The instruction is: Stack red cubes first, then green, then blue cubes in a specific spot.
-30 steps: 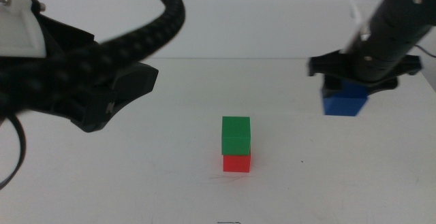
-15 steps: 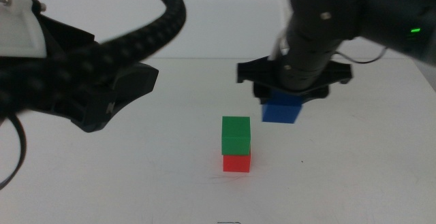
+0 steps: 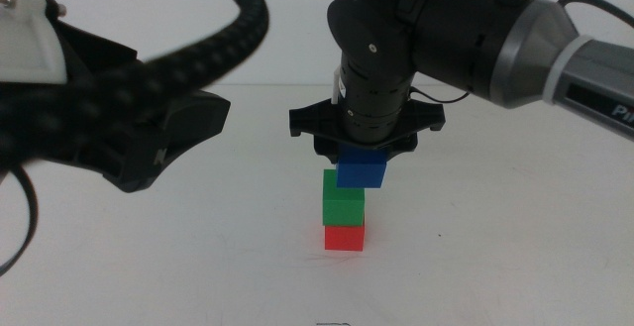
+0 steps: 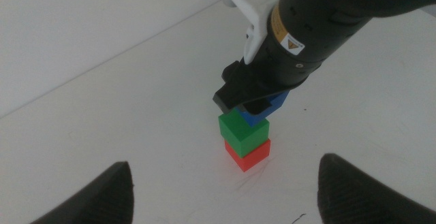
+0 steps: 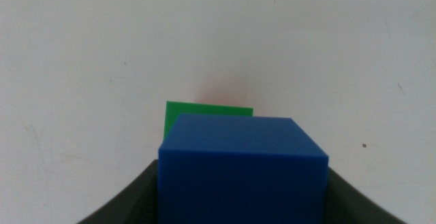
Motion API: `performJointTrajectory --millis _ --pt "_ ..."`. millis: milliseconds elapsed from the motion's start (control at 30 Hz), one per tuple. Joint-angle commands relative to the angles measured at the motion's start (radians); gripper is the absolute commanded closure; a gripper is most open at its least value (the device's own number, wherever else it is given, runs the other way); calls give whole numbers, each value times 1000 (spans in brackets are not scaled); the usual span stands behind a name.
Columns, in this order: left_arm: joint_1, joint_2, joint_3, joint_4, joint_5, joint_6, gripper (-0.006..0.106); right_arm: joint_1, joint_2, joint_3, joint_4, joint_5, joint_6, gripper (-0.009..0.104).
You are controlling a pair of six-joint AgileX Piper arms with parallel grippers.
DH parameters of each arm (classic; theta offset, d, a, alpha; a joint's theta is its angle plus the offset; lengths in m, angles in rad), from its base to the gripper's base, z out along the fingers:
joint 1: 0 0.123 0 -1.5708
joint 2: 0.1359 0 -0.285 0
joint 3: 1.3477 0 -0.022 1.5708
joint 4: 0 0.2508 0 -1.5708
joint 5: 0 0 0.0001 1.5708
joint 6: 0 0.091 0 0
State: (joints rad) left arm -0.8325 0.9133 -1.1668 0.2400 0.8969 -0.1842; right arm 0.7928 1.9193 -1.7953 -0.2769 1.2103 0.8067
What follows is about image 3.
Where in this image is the thin black cable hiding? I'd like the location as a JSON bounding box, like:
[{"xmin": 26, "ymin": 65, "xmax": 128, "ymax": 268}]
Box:
[
  {"xmin": 408, "ymin": 86, "xmax": 472, "ymax": 105},
  {"xmin": 0, "ymin": 164, "xmax": 40, "ymax": 277},
  {"xmin": 557, "ymin": 0, "xmax": 634, "ymax": 29}
]

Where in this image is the green cube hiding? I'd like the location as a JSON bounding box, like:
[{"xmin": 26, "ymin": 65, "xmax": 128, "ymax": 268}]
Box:
[{"xmin": 321, "ymin": 168, "xmax": 367, "ymax": 228}]

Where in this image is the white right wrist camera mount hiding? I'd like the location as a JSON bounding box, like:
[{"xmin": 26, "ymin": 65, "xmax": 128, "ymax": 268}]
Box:
[{"xmin": 331, "ymin": 65, "xmax": 347, "ymax": 106}]

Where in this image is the black left wrist camera bracket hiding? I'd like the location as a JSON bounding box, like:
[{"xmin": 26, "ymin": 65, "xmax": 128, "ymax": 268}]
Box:
[{"xmin": 27, "ymin": 0, "xmax": 139, "ymax": 87}]

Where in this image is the blue cube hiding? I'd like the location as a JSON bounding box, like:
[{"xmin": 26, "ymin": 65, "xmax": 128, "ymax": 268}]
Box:
[{"xmin": 335, "ymin": 146, "xmax": 388, "ymax": 189}]

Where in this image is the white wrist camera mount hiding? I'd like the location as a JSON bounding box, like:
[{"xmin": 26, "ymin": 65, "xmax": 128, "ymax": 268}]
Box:
[
  {"xmin": 331, "ymin": 65, "xmax": 347, "ymax": 106},
  {"xmin": 0, "ymin": 0, "xmax": 68, "ymax": 85}
]

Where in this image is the red cube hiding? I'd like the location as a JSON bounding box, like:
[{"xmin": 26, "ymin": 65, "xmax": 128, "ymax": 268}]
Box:
[{"xmin": 323, "ymin": 221, "xmax": 367, "ymax": 253}]

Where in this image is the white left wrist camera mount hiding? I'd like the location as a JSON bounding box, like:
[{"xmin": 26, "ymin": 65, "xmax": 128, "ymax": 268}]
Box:
[{"xmin": 0, "ymin": 0, "xmax": 68, "ymax": 85}]

